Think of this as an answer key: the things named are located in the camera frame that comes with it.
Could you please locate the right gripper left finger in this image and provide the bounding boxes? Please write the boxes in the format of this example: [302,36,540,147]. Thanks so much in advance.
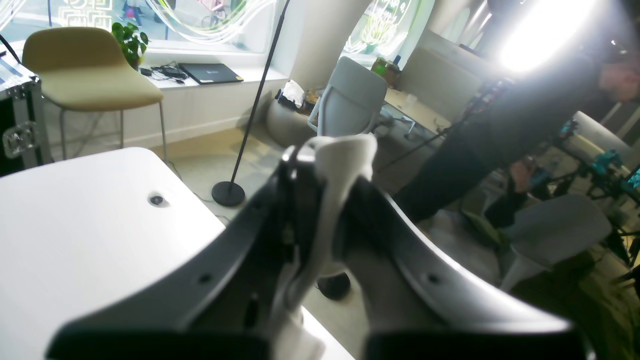
[46,145,323,360]

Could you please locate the grey office chair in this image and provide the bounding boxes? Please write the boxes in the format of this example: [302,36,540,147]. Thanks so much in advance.
[307,56,416,137]

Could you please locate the beige bar stool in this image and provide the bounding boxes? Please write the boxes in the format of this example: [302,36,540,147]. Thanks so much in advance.
[22,27,163,160]

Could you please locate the black laptop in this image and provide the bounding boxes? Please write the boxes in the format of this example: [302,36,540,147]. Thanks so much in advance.
[178,63,244,85]

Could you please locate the right chrome table grommet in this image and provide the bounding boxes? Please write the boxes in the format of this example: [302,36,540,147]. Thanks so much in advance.
[147,194,168,208]

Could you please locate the black flight case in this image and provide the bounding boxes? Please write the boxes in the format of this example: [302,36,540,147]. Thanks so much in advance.
[0,50,54,177]

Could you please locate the person in dark clothes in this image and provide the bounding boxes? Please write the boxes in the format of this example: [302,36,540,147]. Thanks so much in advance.
[393,23,639,224]

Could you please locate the green potted plant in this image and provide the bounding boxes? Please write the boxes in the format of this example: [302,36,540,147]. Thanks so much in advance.
[110,22,150,71]

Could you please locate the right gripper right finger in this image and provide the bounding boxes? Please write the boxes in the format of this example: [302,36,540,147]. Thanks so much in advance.
[334,177,594,360]

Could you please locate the black floor lamp stand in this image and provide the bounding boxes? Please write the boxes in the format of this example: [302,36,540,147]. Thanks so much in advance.
[211,0,292,208]

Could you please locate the black table base foot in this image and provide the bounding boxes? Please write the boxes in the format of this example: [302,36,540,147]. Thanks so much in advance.
[317,272,352,302]

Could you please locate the beige T-shirt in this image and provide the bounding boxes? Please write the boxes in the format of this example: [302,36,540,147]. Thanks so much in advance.
[272,134,378,360]

